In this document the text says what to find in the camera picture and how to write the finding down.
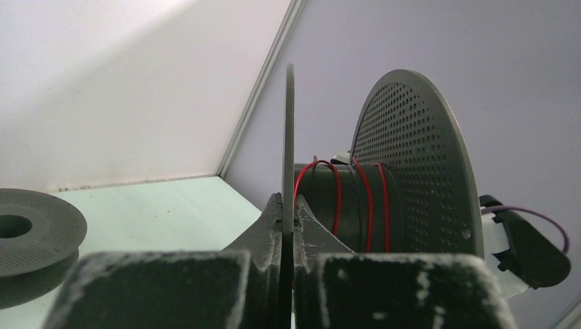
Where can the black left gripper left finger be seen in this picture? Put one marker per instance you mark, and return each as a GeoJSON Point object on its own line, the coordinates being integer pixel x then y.
{"type": "Point", "coordinates": [236, 287]}

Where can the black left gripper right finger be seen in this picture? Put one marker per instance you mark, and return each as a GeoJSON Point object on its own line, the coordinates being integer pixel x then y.
{"type": "Point", "coordinates": [338, 288]}

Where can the dark grey spool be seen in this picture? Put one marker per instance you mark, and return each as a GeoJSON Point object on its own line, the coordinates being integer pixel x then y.
{"type": "Point", "coordinates": [40, 239]}
{"type": "Point", "coordinates": [409, 186]}

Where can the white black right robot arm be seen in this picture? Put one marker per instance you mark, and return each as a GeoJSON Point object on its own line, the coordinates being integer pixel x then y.
{"type": "Point", "coordinates": [517, 254]}

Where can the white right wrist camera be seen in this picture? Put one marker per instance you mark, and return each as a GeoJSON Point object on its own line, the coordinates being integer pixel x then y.
{"type": "Point", "coordinates": [341, 158]}

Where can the right aluminium frame post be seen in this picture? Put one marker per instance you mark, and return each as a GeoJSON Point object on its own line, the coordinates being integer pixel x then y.
{"type": "Point", "coordinates": [283, 33]}

